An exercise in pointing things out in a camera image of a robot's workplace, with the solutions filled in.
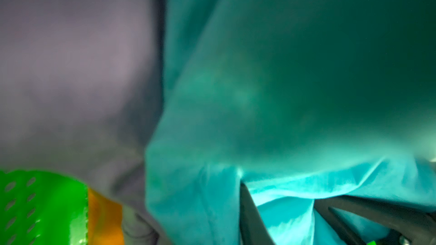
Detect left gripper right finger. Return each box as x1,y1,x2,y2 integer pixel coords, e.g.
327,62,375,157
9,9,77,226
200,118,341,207
314,196,436,245

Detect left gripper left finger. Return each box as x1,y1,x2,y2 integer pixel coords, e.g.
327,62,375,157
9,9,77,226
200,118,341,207
239,184,274,245

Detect orange pants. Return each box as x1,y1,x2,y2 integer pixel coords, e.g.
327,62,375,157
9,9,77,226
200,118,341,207
87,188,124,245

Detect teal pants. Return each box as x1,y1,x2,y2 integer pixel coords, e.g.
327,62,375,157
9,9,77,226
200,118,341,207
145,0,436,245

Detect green plastic basket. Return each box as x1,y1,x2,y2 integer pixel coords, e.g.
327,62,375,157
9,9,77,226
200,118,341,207
1,171,89,245

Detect purple pants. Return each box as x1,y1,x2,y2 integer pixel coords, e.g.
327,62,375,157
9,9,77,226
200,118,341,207
1,0,165,245

